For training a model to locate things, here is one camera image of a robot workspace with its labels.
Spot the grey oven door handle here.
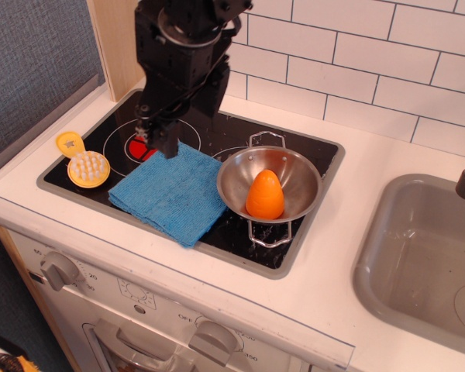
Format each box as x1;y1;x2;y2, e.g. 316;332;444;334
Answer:
94;319;197;371

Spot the grey oven knob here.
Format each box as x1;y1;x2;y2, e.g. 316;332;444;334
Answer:
40;252;79;291
188;321;239;367

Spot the grey left oven knob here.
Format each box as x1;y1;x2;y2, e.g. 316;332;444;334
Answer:
40;252;79;291

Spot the orange yellow object at corner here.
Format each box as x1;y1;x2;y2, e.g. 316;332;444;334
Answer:
0;353;40;372

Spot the orange plastic carrot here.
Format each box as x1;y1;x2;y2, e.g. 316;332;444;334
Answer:
246;169;284;220

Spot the grey plastic sink basin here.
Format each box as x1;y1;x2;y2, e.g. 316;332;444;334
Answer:
353;174;465;354

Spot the steel colander bowl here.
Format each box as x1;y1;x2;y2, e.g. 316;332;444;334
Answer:
216;131;323;249

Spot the light wooden side post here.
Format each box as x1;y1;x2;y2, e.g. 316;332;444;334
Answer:
87;0;144;102

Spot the blue towel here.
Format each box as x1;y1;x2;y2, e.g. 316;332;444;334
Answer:
108;143;227;248

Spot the grey right oven knob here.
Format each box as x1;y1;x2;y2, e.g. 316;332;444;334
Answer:
188;321;239;367

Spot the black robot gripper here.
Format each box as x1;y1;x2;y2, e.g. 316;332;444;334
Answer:
135;1;253;159

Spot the yellow brush with white bristles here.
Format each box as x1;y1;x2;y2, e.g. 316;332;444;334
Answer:
56;132;111;188

